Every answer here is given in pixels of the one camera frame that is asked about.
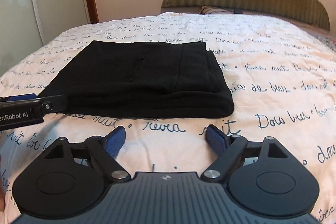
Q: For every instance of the patterned pillow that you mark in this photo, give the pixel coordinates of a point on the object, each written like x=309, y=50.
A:
x=209, y=10

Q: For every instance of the white script-print bedspread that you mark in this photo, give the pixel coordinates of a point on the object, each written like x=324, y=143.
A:
x=282, y=82

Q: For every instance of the left hand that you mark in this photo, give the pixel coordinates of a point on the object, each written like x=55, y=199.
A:
x=2, y=193

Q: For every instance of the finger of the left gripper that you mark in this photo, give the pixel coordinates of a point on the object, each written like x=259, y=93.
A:
x=54, y=104
x=19, y=97

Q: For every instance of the black pants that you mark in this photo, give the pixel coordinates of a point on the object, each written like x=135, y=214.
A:
x=144, y=80

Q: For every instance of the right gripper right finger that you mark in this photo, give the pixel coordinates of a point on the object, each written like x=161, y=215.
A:
x=217, y=140

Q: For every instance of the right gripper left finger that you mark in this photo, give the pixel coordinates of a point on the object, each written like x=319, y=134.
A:
x=114, y=141

